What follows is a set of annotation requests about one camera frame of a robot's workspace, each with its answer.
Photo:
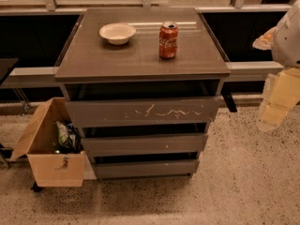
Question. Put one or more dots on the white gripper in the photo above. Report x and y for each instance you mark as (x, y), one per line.
(288, 41)

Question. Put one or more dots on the grey bottom drawer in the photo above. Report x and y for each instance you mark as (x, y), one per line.
(145, 169)

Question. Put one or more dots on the grey drawer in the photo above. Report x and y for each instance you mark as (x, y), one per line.
(141, 112)
(145, 169)
(144, 145)

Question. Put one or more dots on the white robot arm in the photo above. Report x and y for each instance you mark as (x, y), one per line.
(286, 41)

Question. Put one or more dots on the grey middle drawer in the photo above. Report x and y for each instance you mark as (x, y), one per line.
(144, 145)

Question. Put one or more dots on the grey drawer cabinet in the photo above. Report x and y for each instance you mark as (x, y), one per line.
(95, 70)

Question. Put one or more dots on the grey top drawer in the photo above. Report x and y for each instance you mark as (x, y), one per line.
(141, 112)

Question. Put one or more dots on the red cola can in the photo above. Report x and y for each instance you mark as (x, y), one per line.
(168, 34)

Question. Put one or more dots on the white bowl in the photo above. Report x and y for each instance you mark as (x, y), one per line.
(117, 33)

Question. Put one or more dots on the green snack bag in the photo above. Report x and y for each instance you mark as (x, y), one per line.
(62, 133)

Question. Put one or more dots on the cardboard box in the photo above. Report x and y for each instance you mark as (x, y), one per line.
(38, 142)

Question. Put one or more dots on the grey wall rail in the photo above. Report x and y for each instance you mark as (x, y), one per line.
(39, 77)

